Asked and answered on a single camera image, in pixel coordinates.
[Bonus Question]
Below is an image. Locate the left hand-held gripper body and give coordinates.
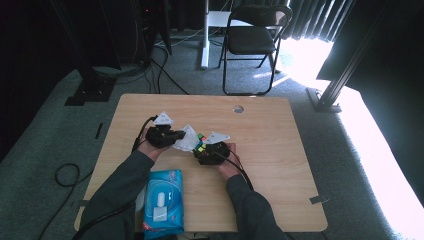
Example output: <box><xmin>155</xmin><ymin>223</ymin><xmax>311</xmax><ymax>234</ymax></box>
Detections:
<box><xmin>145</xmin><ymin>111</ymin><xmax>177</xmax><ymax>149</ymax></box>

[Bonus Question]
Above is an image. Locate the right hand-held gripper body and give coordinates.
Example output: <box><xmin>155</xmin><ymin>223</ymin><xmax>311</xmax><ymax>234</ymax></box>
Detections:
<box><xmin>198</xmin><ymin>132</ymin><xmax>232</xmax><ymax>167</ymax></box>

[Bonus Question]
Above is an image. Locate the multicoloured puzzle cube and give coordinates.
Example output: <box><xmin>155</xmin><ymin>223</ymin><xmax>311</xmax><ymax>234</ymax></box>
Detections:
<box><xmin>194</xmin><ymin>133</ymin><xmax>208</xmax><ymax>155</ymax></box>

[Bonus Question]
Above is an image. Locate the blue wet wipes pack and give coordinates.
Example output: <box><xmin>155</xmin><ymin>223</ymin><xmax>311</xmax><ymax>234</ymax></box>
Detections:
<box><xmin>134</xmin><ymin>168</ymin><xmax>185</xmax><ymax>240</ymax></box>

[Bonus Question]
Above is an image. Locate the person's left hand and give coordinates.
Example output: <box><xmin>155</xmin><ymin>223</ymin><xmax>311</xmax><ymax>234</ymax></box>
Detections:
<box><xmin>136</xmin><ymin>131</ymin><xmax>169</xmax><ymax>163</ymax></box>

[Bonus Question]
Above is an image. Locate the person's right hand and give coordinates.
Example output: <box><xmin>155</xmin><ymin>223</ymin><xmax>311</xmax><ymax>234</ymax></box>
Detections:
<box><xmin>213</xmin><ymin>143</ymin><xmax>243</xmax><ymax>183</ymax></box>

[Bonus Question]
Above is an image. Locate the black metal stand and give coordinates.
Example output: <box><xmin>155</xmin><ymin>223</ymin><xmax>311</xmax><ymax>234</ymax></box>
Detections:
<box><xmin>49</xmin><ymin>0</ymin><xmax>118</xmax><ymax>107</ymax></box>

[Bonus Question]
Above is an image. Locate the black computer tower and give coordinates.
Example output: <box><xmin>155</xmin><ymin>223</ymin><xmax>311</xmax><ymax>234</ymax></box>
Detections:
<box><xmin>132</xmin><ymin>0</ymin><xmax>173</xmax><ymax>65</ymax></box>

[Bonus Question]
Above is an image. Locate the black folding chair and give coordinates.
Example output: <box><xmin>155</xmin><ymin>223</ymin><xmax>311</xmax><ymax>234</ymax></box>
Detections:
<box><xmin>218</xmin><ymin>3</ymin><xmax>294</xmax><ymax>97</ymax></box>

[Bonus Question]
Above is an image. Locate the aluminium profile stand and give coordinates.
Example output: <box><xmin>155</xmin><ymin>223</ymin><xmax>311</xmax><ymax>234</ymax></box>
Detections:
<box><xmin>306</xmin><ymin>0</ymin><xmax>392</xmax><ymax>114</ymax></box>

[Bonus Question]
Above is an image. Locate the dark curtain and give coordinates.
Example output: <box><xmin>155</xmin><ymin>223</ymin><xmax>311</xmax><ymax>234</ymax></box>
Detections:
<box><xmin>316</xmin><ymin>0</ymin><xmax>424</xmax><ymax>204</ymax></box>
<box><xmin>0</xmin><ymin>0</ymin><xmax>122</xmax><ymax>163</ymax></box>

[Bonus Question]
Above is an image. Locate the striped grey curtain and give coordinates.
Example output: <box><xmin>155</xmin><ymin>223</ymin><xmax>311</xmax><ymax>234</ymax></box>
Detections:
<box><xmin>285</xmin><ymin>0</ymin><xmax>355</xmax><ymax>43</ymax></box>

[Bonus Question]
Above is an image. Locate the left hand-held gripper cable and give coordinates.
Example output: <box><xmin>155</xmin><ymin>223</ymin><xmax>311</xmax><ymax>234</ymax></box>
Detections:
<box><xmin>71</xmin><ymin>114</ymin><xmax>159</xmax><ymax>240</ymax></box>

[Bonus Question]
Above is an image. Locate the hand-held gripper cable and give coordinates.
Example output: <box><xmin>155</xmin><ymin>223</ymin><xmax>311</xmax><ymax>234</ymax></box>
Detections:
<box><xmin>71</xmin><ymin>114</ymin><xmax>159</xmax><ymax>240</ymax></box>
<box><xmin>213</xmin><ymin>150</ymin><xmax>255</xmax><ymax>192</ymax></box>

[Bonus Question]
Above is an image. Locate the right hand-held gripper cable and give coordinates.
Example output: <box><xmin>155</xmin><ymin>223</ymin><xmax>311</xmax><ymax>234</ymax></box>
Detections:
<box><xmin>213</xmin><ymin>150</ymin><xmax>255</xmax><ymax>192</ymax></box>

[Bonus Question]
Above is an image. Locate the long black floor cable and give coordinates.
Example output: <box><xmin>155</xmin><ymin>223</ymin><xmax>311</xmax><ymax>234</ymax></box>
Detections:
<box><xmin>150</xmin><ymin>42</ymin><xmax>190</xmax><ymax>96</ymax></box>

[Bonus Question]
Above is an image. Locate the white floor cable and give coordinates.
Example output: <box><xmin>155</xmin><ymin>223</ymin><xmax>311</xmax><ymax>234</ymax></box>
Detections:
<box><xmin>154</xmin><ymin>27</ymin><xmax>205</xmax><ymax>48</ymax></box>

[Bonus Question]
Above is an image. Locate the looped black floor cable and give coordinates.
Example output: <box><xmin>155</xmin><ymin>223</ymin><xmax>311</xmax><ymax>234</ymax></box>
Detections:
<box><xmin>38</xmin><ymin>163</ymin><xmax>95</xmax><ymax>240</ymax></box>

